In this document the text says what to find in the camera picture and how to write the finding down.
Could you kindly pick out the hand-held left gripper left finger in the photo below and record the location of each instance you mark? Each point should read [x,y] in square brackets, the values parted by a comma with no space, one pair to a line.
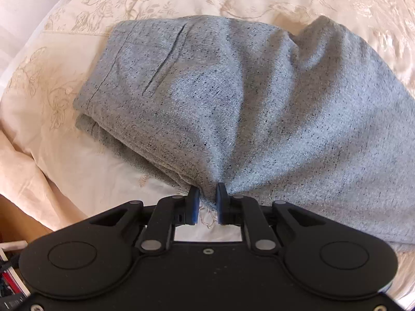
[193,206]

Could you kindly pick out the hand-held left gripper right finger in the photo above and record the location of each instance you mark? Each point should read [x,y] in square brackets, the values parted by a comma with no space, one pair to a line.
[221,206]

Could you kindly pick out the grey speckled pants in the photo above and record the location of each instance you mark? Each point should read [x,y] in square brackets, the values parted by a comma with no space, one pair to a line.
[246,110]

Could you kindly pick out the cream embroidered bedspread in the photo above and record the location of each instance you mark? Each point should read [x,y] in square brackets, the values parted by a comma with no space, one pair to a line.
[64,168]

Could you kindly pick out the stack of books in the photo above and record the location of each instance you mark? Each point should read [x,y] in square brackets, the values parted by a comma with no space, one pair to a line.
[11,280]

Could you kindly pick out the wooden bed frame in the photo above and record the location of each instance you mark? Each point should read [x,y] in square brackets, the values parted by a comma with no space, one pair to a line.
[16,222]

